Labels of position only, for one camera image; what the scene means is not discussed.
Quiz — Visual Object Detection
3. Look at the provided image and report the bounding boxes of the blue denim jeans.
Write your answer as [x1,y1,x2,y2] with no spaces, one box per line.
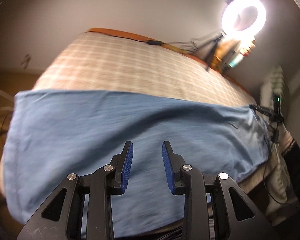
[3,90,270,237]

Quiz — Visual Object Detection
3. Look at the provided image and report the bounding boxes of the green patterned white pillow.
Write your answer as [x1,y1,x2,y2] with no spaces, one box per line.
[260,65,286,108]

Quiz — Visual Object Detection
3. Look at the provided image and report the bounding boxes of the orange bed sheet edge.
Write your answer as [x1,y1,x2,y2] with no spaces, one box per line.
[86,27,253,98]

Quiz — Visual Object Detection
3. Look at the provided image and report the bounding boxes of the black ring light tripod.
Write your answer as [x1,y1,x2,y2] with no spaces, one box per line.
[189,31,227,72]

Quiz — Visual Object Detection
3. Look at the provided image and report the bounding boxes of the bright ring light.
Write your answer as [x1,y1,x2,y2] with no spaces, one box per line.
[221,0,267,35]

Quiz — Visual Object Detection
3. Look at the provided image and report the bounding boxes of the black ring light cable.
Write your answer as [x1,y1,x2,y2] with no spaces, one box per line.
[110,33,198,54]

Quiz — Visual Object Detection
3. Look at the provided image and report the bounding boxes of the metal door handle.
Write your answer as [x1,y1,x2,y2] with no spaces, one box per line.
[20,54,31,70]

